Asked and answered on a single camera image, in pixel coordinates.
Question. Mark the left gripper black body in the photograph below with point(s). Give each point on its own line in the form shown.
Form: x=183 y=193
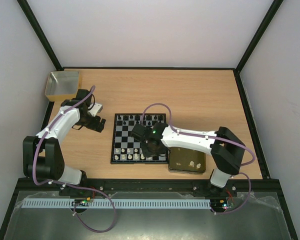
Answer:
x=91 y=124

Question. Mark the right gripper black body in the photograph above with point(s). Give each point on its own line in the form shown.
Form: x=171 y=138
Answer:
x=148 y=151

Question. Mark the black and white chessboard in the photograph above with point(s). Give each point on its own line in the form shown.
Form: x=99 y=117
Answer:
x=127 y=150

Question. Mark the gold metal tin tray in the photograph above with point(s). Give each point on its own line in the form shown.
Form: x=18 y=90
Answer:
x=186 y=161

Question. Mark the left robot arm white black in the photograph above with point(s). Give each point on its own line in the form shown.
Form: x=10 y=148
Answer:
x=43 y=160

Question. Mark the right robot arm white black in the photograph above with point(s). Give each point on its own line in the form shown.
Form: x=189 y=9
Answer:
x=226 y=149

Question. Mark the gold metal tin lid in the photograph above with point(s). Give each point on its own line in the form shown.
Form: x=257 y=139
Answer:
x=62 y=85

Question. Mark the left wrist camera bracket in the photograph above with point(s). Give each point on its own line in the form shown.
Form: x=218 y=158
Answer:
x=95 y=108

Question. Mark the black mounting rail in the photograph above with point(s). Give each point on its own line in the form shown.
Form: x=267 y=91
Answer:
x=197 y=188

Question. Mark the grey slotted cable duct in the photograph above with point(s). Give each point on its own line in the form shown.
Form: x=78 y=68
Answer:
x=53 y=203

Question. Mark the black frame post left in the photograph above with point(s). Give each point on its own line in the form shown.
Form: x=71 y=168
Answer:
x=29 y=14

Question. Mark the black frame post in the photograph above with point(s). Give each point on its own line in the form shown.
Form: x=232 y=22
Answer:
x=267 y=19
x=29 y=14

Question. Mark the black frame post right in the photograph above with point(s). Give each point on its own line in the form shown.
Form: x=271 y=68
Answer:
x=267 y=19

